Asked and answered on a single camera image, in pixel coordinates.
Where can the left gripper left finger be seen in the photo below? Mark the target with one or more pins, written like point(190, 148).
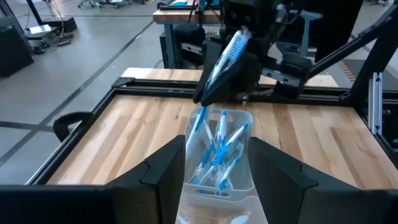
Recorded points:
point(149, 193)

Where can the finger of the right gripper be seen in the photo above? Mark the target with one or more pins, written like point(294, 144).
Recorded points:
point(211, 53)
point(245, 77)

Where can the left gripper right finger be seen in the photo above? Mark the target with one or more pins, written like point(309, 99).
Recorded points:
point(286, 193)

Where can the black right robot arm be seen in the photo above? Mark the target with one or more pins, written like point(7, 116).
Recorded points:
point(339, 28)

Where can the grey desk leg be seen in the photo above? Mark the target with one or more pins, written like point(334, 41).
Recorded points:
point(308, 18)

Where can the wooden top desk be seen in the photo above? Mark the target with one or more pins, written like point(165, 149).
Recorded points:
point(186, 17)

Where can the frosted plastic bin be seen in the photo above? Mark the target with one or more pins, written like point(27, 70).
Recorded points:
point(242, 186)

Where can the black stand base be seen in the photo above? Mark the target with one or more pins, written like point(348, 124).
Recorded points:
point(62, 24)

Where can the silver floor plate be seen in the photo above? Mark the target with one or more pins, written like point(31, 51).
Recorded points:
point(38, 31)

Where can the black floor cabinet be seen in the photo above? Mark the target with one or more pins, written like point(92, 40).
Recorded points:
point(12, 49)

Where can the black table frame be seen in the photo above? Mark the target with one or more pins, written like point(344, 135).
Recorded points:
point(155, 90)

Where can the silver metal bracket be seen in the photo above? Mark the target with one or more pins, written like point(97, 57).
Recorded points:
point(374, 102)

